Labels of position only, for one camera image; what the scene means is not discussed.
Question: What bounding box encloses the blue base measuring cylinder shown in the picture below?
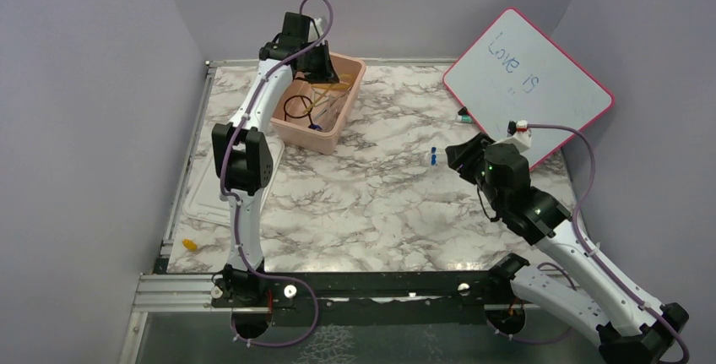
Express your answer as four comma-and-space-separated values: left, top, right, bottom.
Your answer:
308, 123, 323, 132

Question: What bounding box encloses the small yellow object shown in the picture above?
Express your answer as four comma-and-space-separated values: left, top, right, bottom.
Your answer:
182, 239, 198, 252

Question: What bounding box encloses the black wire tripod stand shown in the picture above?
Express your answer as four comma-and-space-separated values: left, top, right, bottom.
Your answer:
282, 95, 312, 124

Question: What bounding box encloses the pink framed whiteboard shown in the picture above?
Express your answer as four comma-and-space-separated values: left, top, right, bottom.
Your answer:
442, 8, 614, 168

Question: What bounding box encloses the white plastic lid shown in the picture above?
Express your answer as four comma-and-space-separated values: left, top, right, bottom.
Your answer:
184, 136, 287, 227

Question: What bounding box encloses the pink plastic bin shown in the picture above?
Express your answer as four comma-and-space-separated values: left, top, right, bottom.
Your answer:
271, 53, 366, 155

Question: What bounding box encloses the yellow rubber tube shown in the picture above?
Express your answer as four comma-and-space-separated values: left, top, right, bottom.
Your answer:
302, 73, 356, 115

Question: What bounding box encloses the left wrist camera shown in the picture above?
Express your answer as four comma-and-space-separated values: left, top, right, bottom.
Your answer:
312, 17, 328, 35

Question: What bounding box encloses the green whiteboard marker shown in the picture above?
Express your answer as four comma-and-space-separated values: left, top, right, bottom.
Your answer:
456, 107, 475, 124

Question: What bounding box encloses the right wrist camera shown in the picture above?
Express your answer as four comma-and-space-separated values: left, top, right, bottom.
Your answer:
496, 120, 532, 154

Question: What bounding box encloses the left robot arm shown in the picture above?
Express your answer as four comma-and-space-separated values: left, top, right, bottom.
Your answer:
212, 12, 338, 306

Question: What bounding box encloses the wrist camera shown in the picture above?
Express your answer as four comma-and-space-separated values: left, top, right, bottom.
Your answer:
496, 120, 532, 154
312, 17, 328, 35

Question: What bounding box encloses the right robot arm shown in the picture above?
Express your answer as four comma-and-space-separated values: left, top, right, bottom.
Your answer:
445, 122, 690, 363

